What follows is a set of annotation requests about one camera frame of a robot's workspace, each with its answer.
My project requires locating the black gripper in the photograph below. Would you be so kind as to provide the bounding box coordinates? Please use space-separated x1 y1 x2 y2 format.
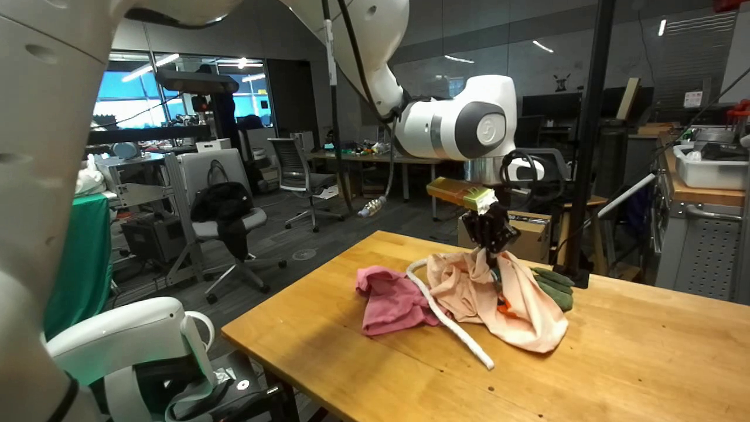
470 204 519 284

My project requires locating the light pink cloth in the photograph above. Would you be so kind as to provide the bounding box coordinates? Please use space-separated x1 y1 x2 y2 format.
428 249 571 355

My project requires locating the white braided rope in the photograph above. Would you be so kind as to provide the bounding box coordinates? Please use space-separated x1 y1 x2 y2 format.
404 258 497 371

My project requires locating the dark pink cloth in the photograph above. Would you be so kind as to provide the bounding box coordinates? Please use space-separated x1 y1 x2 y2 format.
356 264 439 338

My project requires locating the red strawberry plush toy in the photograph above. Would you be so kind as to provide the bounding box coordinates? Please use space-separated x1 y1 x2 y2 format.
497 269 574 319

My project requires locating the cardboard box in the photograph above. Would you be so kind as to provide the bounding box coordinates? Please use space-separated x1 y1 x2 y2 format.
509 212 552 262

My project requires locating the grey mesh office chair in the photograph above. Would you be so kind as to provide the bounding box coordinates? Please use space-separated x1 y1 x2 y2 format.
271 139 341 230

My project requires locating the white plastic bin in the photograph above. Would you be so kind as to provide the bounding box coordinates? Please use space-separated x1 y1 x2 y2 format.
674 145 748 190

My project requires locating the black vertical stand pole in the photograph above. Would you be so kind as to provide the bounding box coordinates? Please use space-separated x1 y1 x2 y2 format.
562 0 617 288

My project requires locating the black office chair with bag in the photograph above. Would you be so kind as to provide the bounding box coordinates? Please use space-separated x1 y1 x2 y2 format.
177 148 271 303

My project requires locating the green draped cloth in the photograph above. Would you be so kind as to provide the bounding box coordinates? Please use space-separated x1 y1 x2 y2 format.
46 194 112 339

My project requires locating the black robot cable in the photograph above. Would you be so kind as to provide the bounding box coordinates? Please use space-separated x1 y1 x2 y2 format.
499 145 574 206

